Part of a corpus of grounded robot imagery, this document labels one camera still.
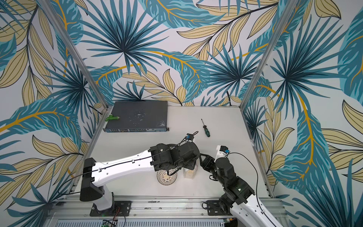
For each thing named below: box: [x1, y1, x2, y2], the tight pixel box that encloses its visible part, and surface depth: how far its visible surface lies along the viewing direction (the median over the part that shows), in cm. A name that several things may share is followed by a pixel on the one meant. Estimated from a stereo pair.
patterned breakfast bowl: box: [156, 169, 178, 186], surface depth 83 cm
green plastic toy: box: [104, 114, 121, 122], surface depth 106 cm
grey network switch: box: [103, 100, 170, 132], surface depth 109 cm
